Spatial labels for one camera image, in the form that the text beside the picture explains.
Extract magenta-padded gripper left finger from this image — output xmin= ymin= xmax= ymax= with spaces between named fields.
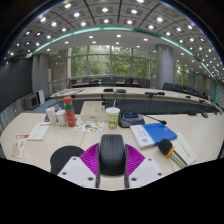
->
xmin=57 ymin=142 xmax=102 ymax=190

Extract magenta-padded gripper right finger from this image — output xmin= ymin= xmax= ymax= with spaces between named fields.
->
xmin=123 ymin=143 xmax=166 ymax=190

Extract black computer mouse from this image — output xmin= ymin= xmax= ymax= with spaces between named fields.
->
xmin=98 ymin=133 xmax=128 ymax=178

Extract black mouse pad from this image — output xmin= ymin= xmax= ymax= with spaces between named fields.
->
xmin=49 ymin=145 xmax=86 ymax=176

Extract blue and white book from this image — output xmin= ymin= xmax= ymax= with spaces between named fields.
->
xmin=129 ymin=122 xmax=178 ymax=150

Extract colourful printed leaflet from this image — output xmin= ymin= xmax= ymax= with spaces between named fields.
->
xmin=73 ymin=120 xmax=105 ymax=133

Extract white booklet under microphone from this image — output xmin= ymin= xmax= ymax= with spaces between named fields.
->
xmin=169 ymin=131 xmax=198 ymax=167

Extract black conference device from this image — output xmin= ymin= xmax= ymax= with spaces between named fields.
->
xmin=118 ymin=110 xmax=146 ymax=129

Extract white lidded mug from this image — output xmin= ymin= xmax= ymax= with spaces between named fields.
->
xmin=54 ymin=109 xmax=68 ymax=127

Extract white printed booklet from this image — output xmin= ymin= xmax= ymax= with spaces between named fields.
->
xmin=27 ymin=121 xmax=52 ymax=141

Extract red drink bottle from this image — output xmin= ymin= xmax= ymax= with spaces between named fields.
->
xmin=63 ymin=96 xmax=77 ymax=128

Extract beige cardboard box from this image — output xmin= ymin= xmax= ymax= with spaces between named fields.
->
xmin=80 ymin=100 xmax=108 ymax=123

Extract white cup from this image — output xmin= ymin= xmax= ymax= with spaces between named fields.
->
xmin=45 ymin=106 xmax=58 ymax=127

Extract paper cup with green print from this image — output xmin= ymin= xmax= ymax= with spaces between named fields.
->
xmin=105 ymin=106 xmax=121 ymax=130

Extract red and white leaflet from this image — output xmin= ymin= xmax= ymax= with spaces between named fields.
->
xmin=10 ymin=133 xmax=30 ymax=159

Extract grey monitor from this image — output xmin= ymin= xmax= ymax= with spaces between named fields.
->
xmin=24 ymin=94 xmax=40 ymax=111

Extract white floor unit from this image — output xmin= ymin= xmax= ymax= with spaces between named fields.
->
xmin=35 ymin=89 xmax=46 ymax=105

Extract row of dark chairs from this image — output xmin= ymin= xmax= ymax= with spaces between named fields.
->
xmin=68 ymin=77 xmax=214 ymax=96

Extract ceiling lights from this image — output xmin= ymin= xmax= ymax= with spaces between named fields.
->
xmin=6 ymin=0 xmax=224 ymax=81

